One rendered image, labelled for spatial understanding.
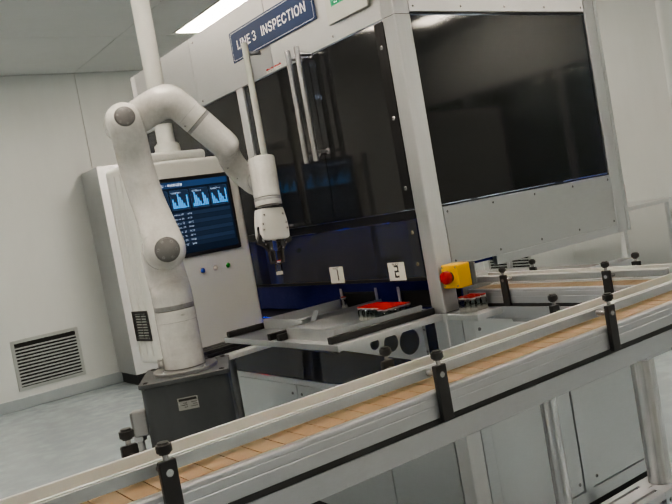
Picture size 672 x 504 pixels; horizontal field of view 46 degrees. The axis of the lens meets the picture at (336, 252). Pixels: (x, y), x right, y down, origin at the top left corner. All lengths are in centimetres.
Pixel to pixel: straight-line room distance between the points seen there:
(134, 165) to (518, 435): 148
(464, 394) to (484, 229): 128
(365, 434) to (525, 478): 156
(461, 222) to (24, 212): 559
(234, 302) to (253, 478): 209
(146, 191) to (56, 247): 532
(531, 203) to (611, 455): 97
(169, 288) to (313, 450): 126
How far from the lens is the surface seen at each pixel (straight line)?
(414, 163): 241
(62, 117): 782
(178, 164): 309
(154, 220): 231
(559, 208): 284
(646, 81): 734
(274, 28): 299
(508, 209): 265
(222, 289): 314
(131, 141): 231
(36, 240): 759
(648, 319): 174
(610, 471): 308
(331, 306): 296
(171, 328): 234
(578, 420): 291
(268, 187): 240
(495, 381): 139
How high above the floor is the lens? 125
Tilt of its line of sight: 3 degrees down
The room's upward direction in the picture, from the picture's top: 10 degrees counter-clockwise
